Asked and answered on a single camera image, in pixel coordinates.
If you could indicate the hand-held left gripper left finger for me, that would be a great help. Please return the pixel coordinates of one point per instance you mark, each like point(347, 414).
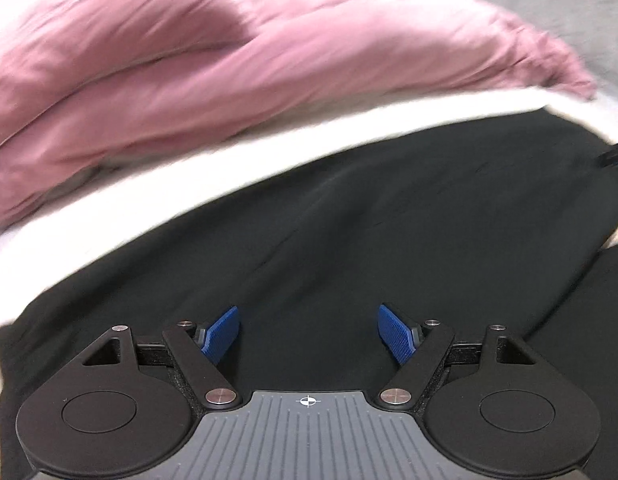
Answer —
point(221, 334)

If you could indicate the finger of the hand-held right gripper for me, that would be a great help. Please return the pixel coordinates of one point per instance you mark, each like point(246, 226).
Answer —
point(616, 155)

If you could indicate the pink duvet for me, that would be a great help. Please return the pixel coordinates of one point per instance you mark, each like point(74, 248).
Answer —
point(189, 85)

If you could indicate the grey blanket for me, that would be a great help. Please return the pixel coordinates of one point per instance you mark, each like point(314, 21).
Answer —
point(564, 10)

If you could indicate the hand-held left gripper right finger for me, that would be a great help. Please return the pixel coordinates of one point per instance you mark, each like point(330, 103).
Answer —
point(394, 335)

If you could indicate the white cherry print bed sheet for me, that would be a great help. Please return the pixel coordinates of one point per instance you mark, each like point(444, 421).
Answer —
point(139, 200)

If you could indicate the black pants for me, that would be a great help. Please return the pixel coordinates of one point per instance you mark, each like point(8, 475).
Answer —
point(339, 210)

